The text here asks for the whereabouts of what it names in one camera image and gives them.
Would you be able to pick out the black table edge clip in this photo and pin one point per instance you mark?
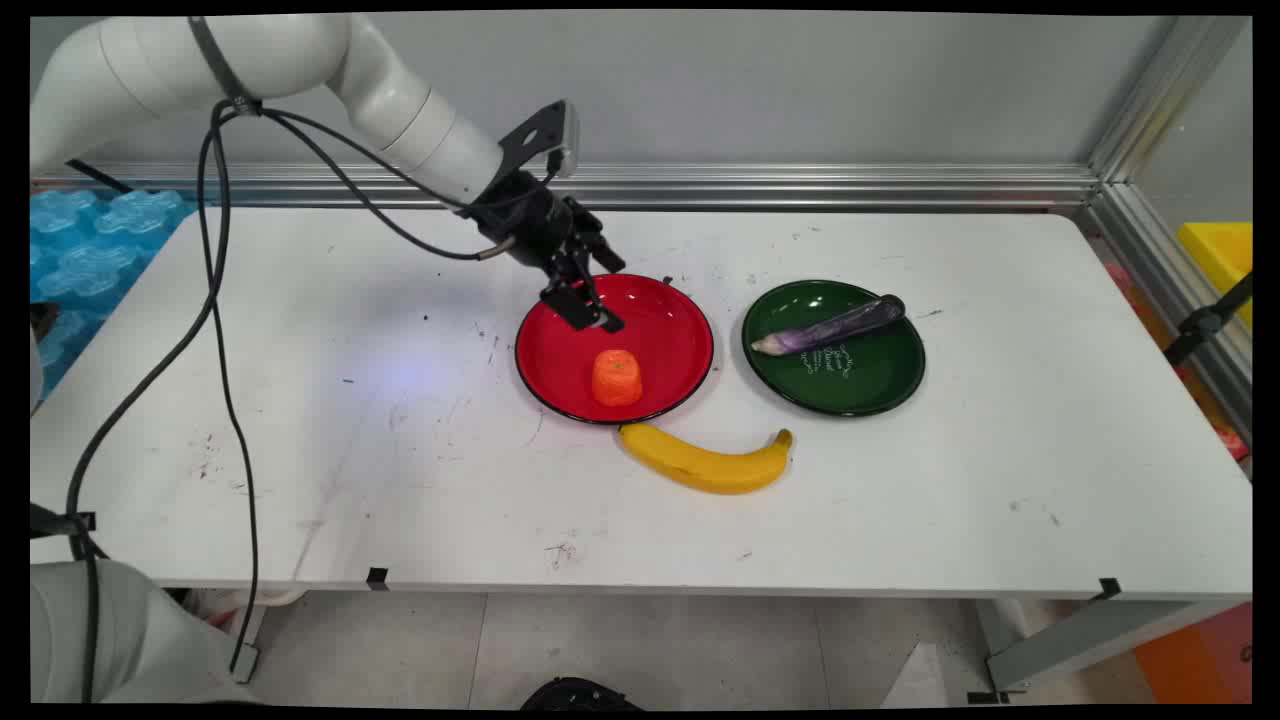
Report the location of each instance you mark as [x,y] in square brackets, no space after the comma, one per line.
[1109,588]
[377,577]

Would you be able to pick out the blue foam mat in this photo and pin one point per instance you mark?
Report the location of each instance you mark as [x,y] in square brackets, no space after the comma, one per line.
[90,250]

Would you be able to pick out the white table leg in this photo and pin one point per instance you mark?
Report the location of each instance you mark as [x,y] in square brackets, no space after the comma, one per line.
[250,640]

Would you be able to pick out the black thin rod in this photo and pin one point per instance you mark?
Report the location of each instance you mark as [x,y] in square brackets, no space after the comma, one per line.
[100,176]

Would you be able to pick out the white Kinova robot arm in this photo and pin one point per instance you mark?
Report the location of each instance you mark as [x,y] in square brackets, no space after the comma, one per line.
[250,55]

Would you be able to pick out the side aluminium frame rail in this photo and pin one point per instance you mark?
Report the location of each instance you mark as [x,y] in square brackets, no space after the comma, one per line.
[1160,270]

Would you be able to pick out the black round object on floor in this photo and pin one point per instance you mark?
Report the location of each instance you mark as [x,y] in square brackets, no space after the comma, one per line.
[578,695]

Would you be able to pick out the purple toy eggplant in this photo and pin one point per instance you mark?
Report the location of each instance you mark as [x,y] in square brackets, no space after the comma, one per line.
[835,328]

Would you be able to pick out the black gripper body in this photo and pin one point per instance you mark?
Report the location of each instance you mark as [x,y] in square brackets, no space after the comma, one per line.
[525,215]

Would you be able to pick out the red object under rail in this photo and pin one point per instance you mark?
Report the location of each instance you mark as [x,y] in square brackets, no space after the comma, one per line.
[1232,442]

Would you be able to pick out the orange toy fruit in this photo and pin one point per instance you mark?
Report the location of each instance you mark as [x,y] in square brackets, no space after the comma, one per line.
[617,380]

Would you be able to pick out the upright aluminium frame post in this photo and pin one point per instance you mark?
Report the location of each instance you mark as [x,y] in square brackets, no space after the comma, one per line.
[1165,95]

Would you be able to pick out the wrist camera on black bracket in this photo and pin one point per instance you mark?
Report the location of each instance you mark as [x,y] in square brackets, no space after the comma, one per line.
[545,130]

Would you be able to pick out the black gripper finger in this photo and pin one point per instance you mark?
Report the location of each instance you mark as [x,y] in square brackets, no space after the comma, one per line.
[572,303]
[603,252]

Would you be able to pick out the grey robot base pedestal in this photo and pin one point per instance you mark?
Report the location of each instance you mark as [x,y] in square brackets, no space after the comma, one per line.
[130,640]

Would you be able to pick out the green round plate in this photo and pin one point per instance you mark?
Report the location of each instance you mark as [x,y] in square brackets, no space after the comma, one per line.
[860,380]

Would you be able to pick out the orange box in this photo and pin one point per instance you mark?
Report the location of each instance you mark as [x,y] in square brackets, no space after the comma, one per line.
[1200,660]

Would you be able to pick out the grey metal table leg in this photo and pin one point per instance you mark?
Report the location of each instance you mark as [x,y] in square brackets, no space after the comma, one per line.
[1080,640]

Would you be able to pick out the yellow toy banana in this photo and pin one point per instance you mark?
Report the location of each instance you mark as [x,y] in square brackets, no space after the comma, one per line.
[700,467]

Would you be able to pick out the horizontal aluminium frame rail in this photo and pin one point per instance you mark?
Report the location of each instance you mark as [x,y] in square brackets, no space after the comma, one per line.
[800,185]

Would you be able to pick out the red round plate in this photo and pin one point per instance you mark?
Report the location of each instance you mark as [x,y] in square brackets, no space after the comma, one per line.
[660,340]

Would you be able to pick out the yellow plastic box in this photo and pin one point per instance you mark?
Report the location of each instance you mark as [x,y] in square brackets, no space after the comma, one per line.
[1222,255]

